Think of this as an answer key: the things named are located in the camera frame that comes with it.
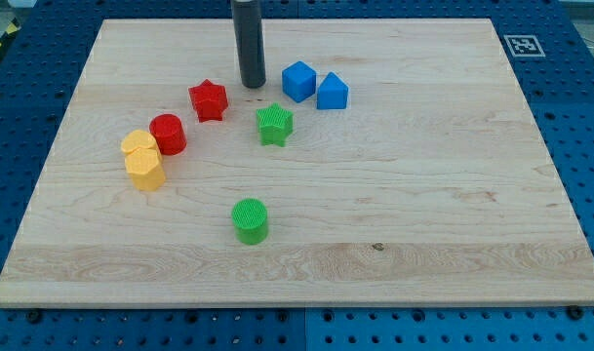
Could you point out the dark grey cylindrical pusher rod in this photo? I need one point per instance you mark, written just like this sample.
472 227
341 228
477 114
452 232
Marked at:
246 15

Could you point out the red star block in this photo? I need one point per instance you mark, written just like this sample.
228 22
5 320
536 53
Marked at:
209 101

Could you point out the green star block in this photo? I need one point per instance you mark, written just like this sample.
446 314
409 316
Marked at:
274 124

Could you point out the blue cube block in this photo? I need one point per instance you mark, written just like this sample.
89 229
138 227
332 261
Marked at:
299 81

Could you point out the blue triangular prism block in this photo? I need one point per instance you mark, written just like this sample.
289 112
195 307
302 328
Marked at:
332 93

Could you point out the red cylinder block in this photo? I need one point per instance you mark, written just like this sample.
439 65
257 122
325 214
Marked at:
168 131

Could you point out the yellow hexagon block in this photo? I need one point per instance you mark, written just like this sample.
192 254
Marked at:
144 168

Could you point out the light wooden board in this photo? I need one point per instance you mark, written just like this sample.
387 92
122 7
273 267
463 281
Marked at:
433 187

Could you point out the green cylinder block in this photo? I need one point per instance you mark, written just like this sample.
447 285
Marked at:
250 221

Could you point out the white fiducial marker tag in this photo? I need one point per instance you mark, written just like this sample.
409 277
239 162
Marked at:
523 46

